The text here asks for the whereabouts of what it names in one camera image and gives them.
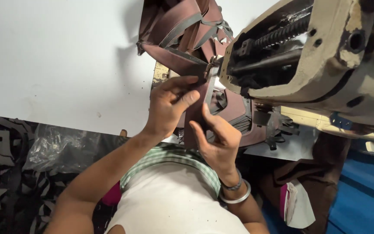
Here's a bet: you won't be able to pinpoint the person's left hand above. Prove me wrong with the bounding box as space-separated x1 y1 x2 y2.
145 76 201 139

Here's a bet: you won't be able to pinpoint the person's right hand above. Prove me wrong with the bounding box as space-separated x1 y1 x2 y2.
189 103 243 179

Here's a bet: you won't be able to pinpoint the brown leather strip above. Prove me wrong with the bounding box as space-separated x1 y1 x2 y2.
138 42 211 151

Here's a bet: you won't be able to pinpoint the brown leather panel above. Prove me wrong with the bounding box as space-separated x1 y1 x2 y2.
218 89 269 148

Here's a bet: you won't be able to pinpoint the green checked shirt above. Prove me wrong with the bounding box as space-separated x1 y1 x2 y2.
119 144 222 197

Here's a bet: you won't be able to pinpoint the silver bangle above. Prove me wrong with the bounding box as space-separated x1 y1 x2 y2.
218 179 252 205

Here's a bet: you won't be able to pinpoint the grey trim strip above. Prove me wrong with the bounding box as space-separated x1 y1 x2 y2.
204 75 219 108

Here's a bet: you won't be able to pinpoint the black cut-out scraps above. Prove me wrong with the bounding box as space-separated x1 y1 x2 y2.
253 103 301 151

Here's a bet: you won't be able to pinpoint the metal presser foot guide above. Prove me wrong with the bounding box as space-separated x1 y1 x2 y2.
203 55 224 86

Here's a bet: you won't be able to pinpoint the grey metal plate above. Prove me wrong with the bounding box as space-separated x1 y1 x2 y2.
243 125 319 162

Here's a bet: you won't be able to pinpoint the white undershirt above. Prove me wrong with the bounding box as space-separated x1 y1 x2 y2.
103 162 251 234

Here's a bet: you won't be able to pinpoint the heap of brown leather pieces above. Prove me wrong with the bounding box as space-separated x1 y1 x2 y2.
136 0 236 65

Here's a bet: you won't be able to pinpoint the white and pink paper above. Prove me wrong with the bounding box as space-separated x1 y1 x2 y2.
279 180 316 229

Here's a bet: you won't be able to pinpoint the pink cloth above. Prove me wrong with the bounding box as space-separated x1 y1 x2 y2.
101 181 123 207

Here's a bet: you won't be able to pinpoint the clear plastic bag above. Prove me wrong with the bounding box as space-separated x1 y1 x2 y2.
22 123 124 174

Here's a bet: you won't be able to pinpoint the brown cloth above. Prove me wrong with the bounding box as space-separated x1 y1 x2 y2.
260 133 352 234

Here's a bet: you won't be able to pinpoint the cream industrial sewing machine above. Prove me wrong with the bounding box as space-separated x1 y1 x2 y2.
218 0 374 144

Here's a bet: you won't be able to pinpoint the blue plastic crate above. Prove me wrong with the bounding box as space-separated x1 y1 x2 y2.
325 140 374 234

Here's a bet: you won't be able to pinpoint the heap of black offcuts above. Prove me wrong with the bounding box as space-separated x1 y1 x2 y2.
0 113 120 234

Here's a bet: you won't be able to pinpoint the dark braided bracelet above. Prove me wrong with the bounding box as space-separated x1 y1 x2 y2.
219 169 243 191

